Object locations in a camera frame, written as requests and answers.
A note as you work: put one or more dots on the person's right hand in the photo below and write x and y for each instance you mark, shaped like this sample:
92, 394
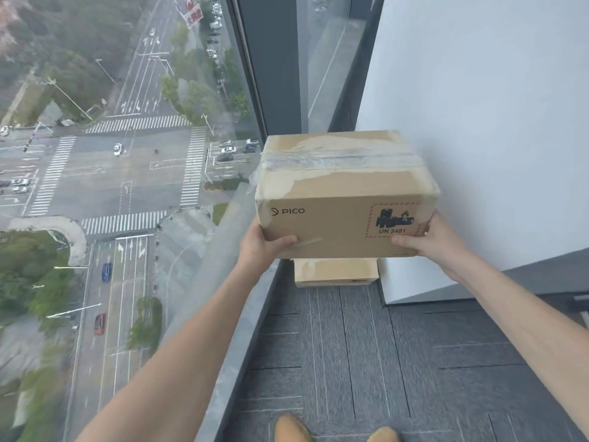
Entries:
436, 246

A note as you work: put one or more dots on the person's left hand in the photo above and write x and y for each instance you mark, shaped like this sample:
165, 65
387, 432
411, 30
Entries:
257, 251

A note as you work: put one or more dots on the person's right thumb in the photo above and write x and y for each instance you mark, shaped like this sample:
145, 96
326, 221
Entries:
408, 242

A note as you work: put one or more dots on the person's left thumb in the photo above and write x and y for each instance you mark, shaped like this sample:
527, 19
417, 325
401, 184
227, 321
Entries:
281, 244

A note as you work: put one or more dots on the taped brown cardboard box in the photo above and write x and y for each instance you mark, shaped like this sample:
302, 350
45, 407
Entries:
345, 197

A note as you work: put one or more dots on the person's left forearm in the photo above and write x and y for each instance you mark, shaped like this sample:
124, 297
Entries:
184, 359

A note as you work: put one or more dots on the person's right forearm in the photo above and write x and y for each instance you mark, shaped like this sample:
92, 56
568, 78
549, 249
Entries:
524, 331

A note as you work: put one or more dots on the small brown cardboard box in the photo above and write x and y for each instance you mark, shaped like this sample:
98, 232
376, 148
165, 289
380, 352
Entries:
336, 271

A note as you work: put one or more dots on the grey stone window sill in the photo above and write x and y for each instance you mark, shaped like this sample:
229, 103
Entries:
221, 340

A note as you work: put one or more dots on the person's left tan shoe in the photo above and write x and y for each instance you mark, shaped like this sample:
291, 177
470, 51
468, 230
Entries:
291, 430

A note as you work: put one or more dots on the person's tan shoe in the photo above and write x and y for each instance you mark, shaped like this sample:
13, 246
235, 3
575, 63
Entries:
384, 435
291, 430

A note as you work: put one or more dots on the person's right tan shoe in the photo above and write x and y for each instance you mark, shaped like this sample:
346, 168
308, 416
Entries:
384, 435

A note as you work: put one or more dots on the narrow glass window pane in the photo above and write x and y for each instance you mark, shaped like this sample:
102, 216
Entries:
329, 50

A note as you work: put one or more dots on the dark window frame pillar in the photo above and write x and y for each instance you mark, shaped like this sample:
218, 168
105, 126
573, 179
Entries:
271, 59

